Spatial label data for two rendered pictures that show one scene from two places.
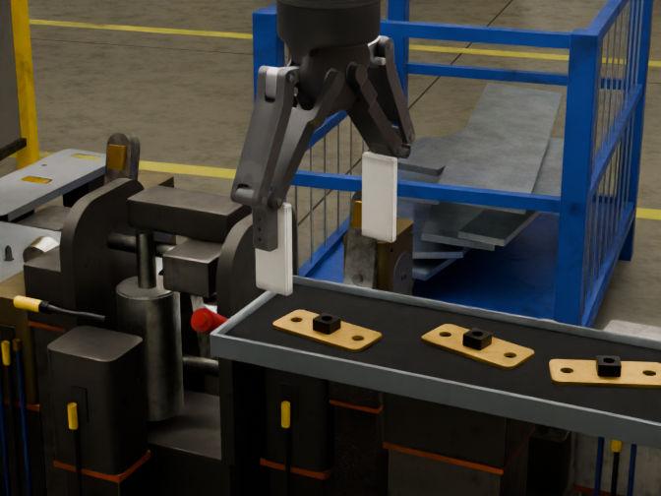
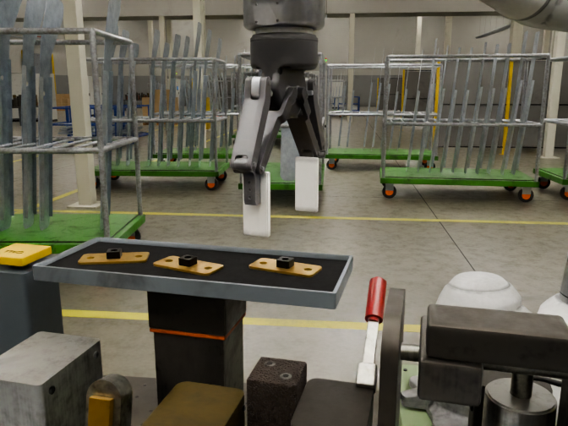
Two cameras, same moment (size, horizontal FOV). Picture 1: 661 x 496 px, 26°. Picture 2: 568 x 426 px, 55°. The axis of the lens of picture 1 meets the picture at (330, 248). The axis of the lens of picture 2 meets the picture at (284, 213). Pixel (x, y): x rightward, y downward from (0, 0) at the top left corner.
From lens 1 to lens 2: 168 cm
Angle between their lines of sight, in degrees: 145
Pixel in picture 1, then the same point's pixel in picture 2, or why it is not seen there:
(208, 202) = (468, 315)
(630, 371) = (101, 258)
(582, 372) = (129, 255)
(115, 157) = not seen: outside the picture
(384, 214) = (252, 213)
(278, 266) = (302, 193)
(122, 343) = (487, 376)
